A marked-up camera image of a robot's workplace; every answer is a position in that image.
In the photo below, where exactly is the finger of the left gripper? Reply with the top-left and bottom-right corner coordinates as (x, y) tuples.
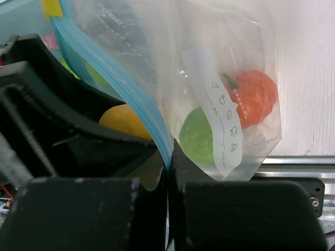
(1, 34), (157, 177)

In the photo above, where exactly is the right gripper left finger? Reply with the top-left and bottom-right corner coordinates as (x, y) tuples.
(1, 152), (167, 250)

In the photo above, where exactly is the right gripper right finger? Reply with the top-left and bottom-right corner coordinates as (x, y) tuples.
(170, 143), (328, 250)

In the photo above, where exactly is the yellow round fruit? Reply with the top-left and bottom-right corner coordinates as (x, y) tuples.
(98, 104), (152, 141)

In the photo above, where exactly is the light green custard apple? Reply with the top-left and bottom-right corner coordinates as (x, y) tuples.
(178, 107), (215, 165)

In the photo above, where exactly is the clear zip top bag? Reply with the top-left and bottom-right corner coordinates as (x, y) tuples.
(39, 0), (283, 251)

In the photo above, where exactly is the light green bitter gourd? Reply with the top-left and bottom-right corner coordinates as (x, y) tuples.
(59, 58), (113, 93)

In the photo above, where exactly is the purple eggplant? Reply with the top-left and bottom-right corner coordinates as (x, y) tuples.
(42, 31), (59, 50)

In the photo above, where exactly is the teal plastic tray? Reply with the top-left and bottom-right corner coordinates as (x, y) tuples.
(0, 0), (63, 61)

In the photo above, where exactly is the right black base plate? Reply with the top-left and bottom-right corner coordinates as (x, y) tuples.
(251, 176), (325, 218)

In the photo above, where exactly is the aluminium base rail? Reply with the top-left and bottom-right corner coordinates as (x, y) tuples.
(254, 156), (334, 238)

